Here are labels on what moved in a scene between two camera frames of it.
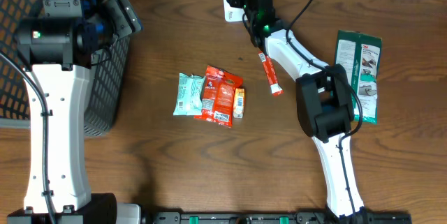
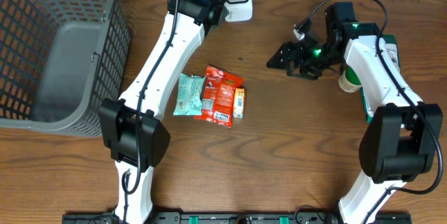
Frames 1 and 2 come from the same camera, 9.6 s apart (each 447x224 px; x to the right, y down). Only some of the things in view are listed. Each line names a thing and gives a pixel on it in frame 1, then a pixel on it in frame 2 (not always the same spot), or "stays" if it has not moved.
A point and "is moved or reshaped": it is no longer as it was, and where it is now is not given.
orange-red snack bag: x=218 y=96 stays
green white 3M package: x=360 y=53 is moved or reshaped
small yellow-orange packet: x=239 y=102 stays
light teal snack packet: x=189 y=101 stays
